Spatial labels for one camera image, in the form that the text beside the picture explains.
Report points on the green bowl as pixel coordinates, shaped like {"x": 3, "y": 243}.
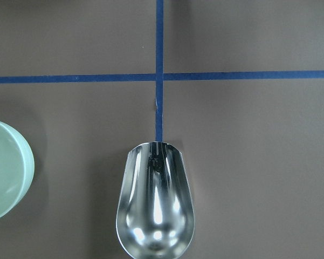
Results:
{"x": 17, "y": 168}

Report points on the metal ice scoop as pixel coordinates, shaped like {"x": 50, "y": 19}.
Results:
{"x": 155, "y": 215}

